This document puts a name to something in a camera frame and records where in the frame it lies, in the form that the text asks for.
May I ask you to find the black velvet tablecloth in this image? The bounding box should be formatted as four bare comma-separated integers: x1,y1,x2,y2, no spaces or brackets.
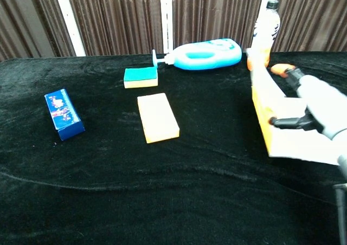
0,51,347,245

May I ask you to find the blue printed carton box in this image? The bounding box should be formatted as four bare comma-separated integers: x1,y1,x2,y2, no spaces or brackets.
44,88,86,141

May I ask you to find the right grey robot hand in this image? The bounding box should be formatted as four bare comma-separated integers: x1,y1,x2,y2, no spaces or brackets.
269,63,347,141

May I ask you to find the green and yellow sponge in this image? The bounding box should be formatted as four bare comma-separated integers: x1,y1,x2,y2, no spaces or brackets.
123,67,159,89

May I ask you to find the brown pleated curtain panel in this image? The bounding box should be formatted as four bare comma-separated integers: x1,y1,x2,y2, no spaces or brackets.
64,0,164,56
171,0,266,50
272,0,347,53
0,0,76,62

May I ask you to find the cream rectangular sponge block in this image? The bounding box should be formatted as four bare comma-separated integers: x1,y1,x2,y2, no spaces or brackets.
137,92,181,144

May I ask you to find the blue pump detergent bottle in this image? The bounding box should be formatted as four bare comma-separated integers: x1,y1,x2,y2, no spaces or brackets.
151,38,243,71

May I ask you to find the orange drink bottle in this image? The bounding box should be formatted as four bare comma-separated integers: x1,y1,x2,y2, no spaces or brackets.
246,0,281,72

